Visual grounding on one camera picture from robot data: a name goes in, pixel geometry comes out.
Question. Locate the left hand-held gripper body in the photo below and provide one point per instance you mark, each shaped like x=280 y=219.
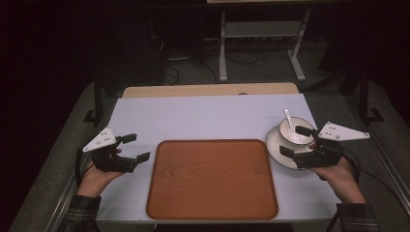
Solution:
x=103 y=140

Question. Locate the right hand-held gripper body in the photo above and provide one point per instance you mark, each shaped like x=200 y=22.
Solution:
x=322 y=158

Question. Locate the white cup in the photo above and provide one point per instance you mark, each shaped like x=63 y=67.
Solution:
x=298 y=139

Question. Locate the white saucer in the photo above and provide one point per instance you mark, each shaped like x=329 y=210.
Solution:
x=274 y=145

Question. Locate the white spoon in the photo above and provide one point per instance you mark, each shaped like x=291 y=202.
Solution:
x=287 y=116

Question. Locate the brown wooden tray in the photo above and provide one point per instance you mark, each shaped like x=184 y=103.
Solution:
x=211 y=180

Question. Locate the person's right hand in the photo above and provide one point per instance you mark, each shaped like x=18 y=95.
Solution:
x=343 y=183

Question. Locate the person's left hand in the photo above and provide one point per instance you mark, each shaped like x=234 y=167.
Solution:
x=93 y=182

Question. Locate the black metal stand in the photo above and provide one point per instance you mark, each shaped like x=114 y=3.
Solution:
x=97 y=100
x=364 y=96

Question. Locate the white table mat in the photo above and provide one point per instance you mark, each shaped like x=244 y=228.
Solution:
x=199 y=119

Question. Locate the white metal stand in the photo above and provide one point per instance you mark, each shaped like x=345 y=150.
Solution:
x=222 y=58

